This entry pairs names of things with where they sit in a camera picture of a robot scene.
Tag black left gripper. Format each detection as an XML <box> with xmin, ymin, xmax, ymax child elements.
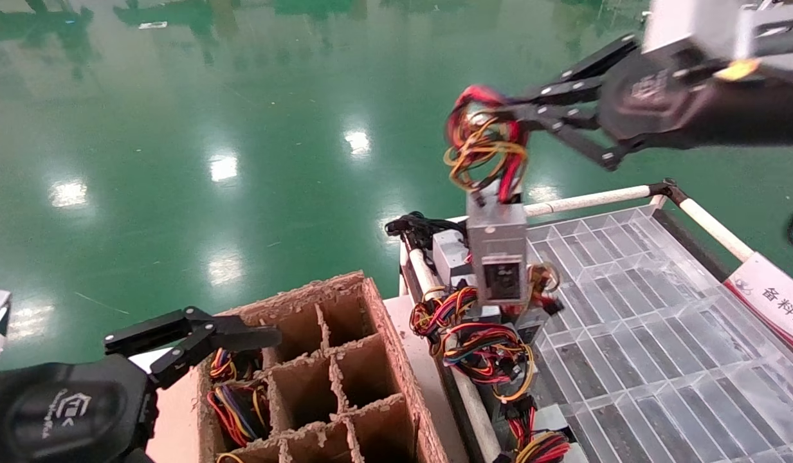
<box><xmin>0</xmin><ymin>307</ymin><xmax>282</xmax><ymax>463</ymax></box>

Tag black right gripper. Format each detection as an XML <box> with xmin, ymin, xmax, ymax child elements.
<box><xmin>499</xmin><ymin>33</ymin><xmax>793</xmax><ymax>172</ymax></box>

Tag brown cardboard divider box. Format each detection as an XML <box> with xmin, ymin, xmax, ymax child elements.
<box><xmin>197</xmin><ymin>270</ymin><xmax>451</xmax><ymax>463</ymax></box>

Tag clear plastic divider tray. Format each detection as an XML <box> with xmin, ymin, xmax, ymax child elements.
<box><xmin>525</xmin><ymin>204</ymin><xmax>793</xmax><ymax>463</ymax></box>

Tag white red label sign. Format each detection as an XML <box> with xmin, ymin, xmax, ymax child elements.
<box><xmin>723</xmin><ymin>252</ymin><xmax>793</xmax><ymax>361</ymax></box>

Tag white pipe cart frame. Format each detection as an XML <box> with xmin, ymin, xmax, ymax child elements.
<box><xmin>396</xmin><ymin>179</ymin><xmax>757</xmax><ymax>463</ymax></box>

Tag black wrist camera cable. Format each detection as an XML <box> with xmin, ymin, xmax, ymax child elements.
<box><xmin>715</xmin><ymin>57</ymin><xmax>793</xmax><ymax>253</ymax></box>

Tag black cable bundle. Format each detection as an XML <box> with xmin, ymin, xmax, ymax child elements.
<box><xmin>385</xmin><ymin>211</ymin><xmax>468</xmax><ymax>255</ymax></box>

